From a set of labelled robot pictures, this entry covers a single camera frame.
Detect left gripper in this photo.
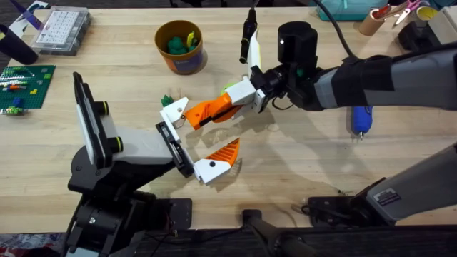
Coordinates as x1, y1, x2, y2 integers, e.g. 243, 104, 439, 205
102, 96, 241, 186

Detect orange ribbed wedge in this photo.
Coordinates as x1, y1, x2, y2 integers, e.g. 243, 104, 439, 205
184, 96, 221, 131

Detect green disc with holes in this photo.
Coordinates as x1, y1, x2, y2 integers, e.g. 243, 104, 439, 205
220, 82, 238, 96

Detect right wrist upright plate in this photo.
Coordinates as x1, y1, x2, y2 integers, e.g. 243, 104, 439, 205
247, 29, 264, 74

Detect wrist upright plate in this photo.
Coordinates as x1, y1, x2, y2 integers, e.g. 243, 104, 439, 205
247, 29, 264, 74
72, 71, 110, 170

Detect brown tub with toys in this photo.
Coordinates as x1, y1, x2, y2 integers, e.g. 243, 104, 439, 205
154, 19, 209, 76

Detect left wrist upright plate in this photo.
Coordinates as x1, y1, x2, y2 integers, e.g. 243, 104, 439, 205
72, 71, 110, 170

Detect teal box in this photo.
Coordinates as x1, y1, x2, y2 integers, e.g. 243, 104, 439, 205
315, 0, 389, 22

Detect cardboard tube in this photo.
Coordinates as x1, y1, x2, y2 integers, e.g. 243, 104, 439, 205
358, 4, 393, 37

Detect clear plastic parts box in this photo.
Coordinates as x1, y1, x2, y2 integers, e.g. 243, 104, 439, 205
29, 5, 92, 57

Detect green board with blocks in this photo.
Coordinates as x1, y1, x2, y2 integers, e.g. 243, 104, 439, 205
0, 64, 57, 116

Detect black box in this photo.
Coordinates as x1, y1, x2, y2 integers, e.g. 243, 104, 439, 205
397, 21, 444, 53

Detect colourful cloth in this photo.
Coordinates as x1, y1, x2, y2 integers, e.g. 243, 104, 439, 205
0, 232, 68, 257

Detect dark cylinder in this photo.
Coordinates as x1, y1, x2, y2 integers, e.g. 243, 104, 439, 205
0, 24, 39, 66

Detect white card with purple strip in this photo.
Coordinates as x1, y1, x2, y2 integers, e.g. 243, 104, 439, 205
7, 0, 51, 37

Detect white box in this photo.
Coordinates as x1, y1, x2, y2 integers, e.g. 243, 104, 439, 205
427, 6, 457, 46

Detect black plug with cable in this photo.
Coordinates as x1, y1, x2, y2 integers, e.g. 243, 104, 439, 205
239, 0, 261, 65

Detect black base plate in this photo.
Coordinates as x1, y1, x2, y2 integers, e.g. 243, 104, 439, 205
153, 198, 194, 231
307, 196, 361, 228

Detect black camera stand pole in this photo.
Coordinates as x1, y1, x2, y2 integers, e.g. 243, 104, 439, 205
241, 209, 317, 257

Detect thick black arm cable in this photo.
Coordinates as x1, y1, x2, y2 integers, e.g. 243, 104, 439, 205
313, 0, 359, 59

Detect pink handled scissors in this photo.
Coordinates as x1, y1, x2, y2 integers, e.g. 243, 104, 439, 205
391, 0, 423, 29

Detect black rail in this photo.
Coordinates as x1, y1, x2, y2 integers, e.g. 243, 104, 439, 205
135, 225, 457, 257

